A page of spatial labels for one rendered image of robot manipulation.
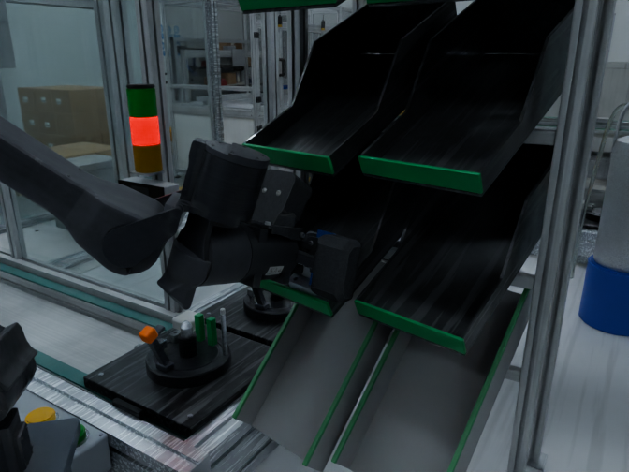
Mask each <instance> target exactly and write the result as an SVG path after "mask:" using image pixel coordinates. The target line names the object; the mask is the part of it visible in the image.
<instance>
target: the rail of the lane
mask: <svg viewBox="0 0 629 472"><path fill-rule="evenodd" d="M26 390H27V391H30V392H31V393H33V394H35V395H36V396H38V397H40V398H42V399H44V400H46V401H47V402H49V403H51V404H53V405H55V406H57V407H59V408H61V409H63V410H64V411H65V412H67V413H69V414H71V415H73V416H74V417H76V418H78V419H80V420H83V421H84V422H86V423H88V424H90V425H92V426H94V427H95V428H96V429H98V430H100V431H102V432H103V433H105V434H107V435H108V439H109V445H110V457H111V462H112V468H111V469H110V470H108V471H107V472H211V461H210V454H209V453H207V452H205V451H203V450H200V449H198V448H196V447H194V446H192V445H190V444H188V443H186V442H184V441H182V440H181V439H179V438H177V437H175V436H173V435H170V434H168V433H166V432H164V431H162V430H160V429H158V428H156V427H154V426H152V425H151V424H150V423H148V422H146V421H144V416H143V410H142V409H140V408H138V407H136V406H133V405H131V404H129V403H128V402H126V401H123V400H121V399H119V398H115V399H113V400H112V405H111V404H109V403H107V402H105V401H103V400H101V399H99V398H97V397H95V396H93V395H92V394H90V393H88V392H86V391H83V390H81V389H79V388H77V387H75V386H73V385H71V384H69V383H67V382H65V381H64V380H62V379H60V378H58V377H56V376H53V375H51V374H49V373H47V372H45V371H43V370H41V369H39V368H37V370H36V372H35V375H34V377H33V380H32V381H31V383H30V384H29V385H28V387H27V388H26Z"/></svg>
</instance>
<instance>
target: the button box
mask: <svg viewBox="0 0 629 472"><path fill-rule="evenodd" d="M45 406H46V407H51V408H53V409H54V410H55V414H56V419H55V420H63V419H70V418H76V417H74V416H73V415H71V414H69V413H67V412H65V411H64V410H63V409H61V408H59V407H57V406H55V405H53V404H51V403H49V402H47V401H46V400H44V399H42V398H40V397H38V396H36V395H35V394H33V393H31V392H30V391H27V390H25V391H24V392H23V394H22V395H21V397H20V398H19V400H18V401H17V402H16V404H15V405H14V406H13V407H12V408H15V407H17V408H18V410H19V414H20V419H21V421H24V419H25V417H26V416H27V415H28V414H29V413H30V412H31V411H33V410H35V409H37V408H40V407H45ZM79 420H80V419H79ZM80 424H82V425H83V426H84V427H85V430H86V437H85V438H84V439H83V440H82V441H81V442H80V444H78V445H77V447H76V450H75V454H74V457H73V461H72V464H71V470H72V472H107V471H108V470H110V469H111V468H112V462H111V457H110V445H109V439H108V435H107V434H105V433H103V432H102V431H100V430H98V429H96V428H95V427H94V426H92V425H90V424H88V423H86V422H84V421H83V420H80Z"/></svg>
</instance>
